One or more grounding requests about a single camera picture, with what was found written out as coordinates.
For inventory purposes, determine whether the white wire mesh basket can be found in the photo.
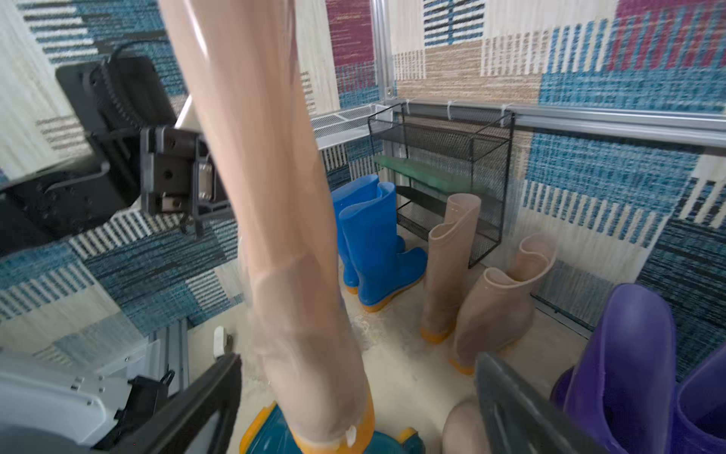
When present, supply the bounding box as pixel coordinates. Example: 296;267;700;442
311;103;388;151

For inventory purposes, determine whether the black wire shelf rack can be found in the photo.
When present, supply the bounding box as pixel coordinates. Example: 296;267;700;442
368;102;515;265

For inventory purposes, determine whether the teal boot lying left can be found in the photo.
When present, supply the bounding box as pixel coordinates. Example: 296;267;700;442
239;401;427;454

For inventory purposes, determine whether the beige boot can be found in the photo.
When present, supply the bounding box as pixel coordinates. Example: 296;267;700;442
420;193;481;344
442;398;491;454
450;234;557;375
160;1;375;453

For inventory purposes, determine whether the beige boot front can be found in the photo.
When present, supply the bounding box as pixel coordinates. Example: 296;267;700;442
160;1;375;453

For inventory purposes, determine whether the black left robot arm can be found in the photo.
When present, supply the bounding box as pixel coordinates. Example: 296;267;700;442
1;42;234;255

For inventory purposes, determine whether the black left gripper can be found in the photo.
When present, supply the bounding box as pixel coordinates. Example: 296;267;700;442
140;126;233;221

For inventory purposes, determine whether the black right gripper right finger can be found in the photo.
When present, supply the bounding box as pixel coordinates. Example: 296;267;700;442
475;352;606;454

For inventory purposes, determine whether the beige boot back right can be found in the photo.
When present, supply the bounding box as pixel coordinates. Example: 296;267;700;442
450;234;557;375

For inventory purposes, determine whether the beige boot lying in pile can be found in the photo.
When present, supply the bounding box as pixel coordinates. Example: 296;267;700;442
442;398;491;454

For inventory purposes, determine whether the blue boot from pile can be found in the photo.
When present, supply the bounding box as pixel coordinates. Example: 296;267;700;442
350;183;427;312

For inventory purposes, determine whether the green pad on shelf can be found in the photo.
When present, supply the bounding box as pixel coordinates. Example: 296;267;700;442
374;155;493;194

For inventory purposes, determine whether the small grey eraser block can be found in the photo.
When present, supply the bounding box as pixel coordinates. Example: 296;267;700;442
213;327;234;359

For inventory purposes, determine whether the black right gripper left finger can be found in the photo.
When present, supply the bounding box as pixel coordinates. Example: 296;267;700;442
112;353;242;453

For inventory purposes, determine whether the beige boot back left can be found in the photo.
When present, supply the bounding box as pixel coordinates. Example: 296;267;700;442
420;193;481;344

